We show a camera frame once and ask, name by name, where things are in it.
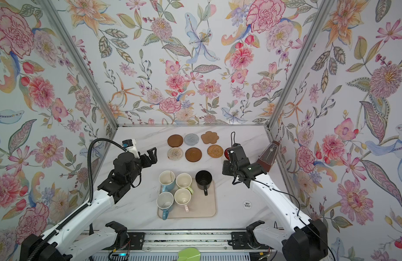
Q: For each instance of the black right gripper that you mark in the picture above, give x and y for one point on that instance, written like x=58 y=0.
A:
x=227 y=164

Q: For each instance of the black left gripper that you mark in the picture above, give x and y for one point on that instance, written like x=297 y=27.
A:
x=153 y=159

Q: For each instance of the red and white mug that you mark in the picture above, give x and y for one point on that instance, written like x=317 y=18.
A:
x=226 y=153

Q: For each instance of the multicolour stitched round coaster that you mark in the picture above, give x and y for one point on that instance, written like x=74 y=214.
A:
x=175 y=154

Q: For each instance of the round wooden coaster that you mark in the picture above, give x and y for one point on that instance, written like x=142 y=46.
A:
x=175 y=140

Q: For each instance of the round woven rattan coaster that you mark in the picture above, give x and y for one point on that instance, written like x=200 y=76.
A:
x=215 y=151

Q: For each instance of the flower-shaped cork coaster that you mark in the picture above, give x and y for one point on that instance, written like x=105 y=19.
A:
x=210 y=137

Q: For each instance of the grey-blue woven round coaster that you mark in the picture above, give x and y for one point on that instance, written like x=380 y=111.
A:
x=191 y=139

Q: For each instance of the ridged brown wooden coaster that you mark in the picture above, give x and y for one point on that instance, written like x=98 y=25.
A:
x=193 y=154

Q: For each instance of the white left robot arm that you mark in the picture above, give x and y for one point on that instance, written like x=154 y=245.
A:
x=61 y=242

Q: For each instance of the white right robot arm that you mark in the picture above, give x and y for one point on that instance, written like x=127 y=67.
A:
x=300 y=238

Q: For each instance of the blue mug back left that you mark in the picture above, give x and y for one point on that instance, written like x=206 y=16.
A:
x=167 y=180

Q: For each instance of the blue mug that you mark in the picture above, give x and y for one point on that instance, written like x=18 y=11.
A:
x=165 y=203
x=167 y=180

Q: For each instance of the black mug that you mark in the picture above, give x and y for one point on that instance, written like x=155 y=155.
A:
x=203 y=181

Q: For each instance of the round white sticker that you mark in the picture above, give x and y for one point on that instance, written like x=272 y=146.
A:
x=247 y=205

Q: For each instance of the blue mug front left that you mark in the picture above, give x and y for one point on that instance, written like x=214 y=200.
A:
x=165 y=203

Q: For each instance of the beige rubber tray mat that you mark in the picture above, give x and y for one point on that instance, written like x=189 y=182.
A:
x=200 y=206

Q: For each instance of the green round object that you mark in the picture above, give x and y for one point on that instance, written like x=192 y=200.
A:
x=189 y=254

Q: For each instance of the cream mug green handle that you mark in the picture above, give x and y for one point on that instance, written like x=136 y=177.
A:
x=184 y=181

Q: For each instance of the cream mug pink handle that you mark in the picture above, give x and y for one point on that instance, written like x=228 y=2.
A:
x=182 y=197

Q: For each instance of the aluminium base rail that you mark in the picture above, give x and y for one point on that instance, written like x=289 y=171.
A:
x=213 y=244

